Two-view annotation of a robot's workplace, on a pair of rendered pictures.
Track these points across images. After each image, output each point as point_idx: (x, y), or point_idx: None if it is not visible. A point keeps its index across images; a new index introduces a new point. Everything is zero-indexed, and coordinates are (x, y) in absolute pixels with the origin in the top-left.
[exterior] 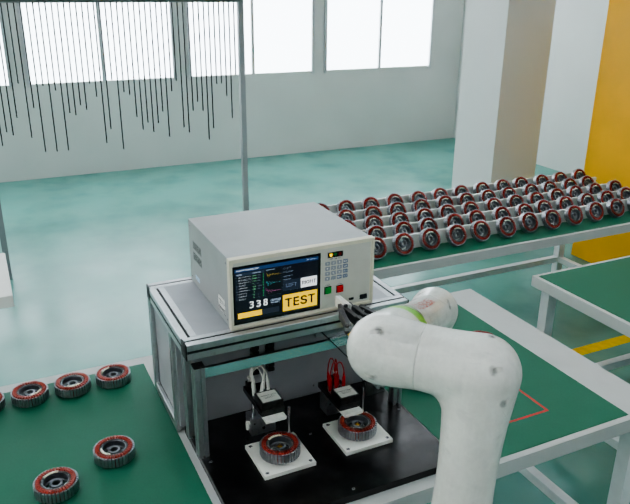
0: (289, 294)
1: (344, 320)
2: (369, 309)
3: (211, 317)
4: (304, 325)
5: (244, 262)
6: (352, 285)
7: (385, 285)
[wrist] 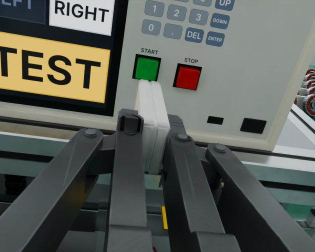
0: (6, 34)
1: None
2: (254, 193)
3: None
4: (37, 148)
5: None
6: (230, 81)
7: (313, 124)
